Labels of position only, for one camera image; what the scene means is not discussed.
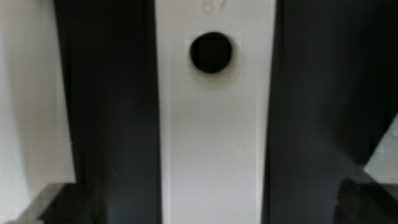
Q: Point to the white chair back frame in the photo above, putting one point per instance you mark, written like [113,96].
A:
[206,105]

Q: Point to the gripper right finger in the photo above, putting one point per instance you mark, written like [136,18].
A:
[367,204]

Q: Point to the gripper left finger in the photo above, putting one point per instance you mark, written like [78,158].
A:
[65,205]

